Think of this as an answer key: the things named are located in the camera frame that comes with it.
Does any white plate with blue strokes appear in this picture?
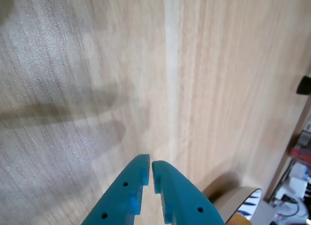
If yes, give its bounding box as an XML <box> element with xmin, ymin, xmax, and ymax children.
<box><xmin>201</xmin><ymin>186</ymin><xmax>263</xmax><ymax>225</ymax></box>

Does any yellowish orange with dark stem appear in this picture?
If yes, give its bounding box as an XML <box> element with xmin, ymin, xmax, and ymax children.
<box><xmin>228</xmin><ymin>213</ymin><xmax>251</xmax><ymax>225</ymax></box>

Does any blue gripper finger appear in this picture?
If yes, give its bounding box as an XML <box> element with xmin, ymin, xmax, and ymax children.
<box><xmin>81</xmin><ymin>154</ymin><xmax>151</xmax><ymax>225</ymax></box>
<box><xmin>152</xmin><ymin>160</ymin><xmax>225</xmax><ymax>225</ymax></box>

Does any black object at table edge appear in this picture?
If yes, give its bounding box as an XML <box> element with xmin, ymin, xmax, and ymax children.
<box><xmin>295</xmin><ymin>75</ymin><xmax>311</xmax><ymax>97</ymax></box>

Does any red box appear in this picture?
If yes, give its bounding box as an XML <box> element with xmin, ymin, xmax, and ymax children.
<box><xmin>290</xmin><ymin>148</ymin><xmax>311</xmax><ymax>167</ymax></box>

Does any white box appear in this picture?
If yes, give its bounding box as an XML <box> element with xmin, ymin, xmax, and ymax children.
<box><xmin>289</xmin><ymin>176</ymin><xmax>308</xmax><ymax>193</ymax></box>

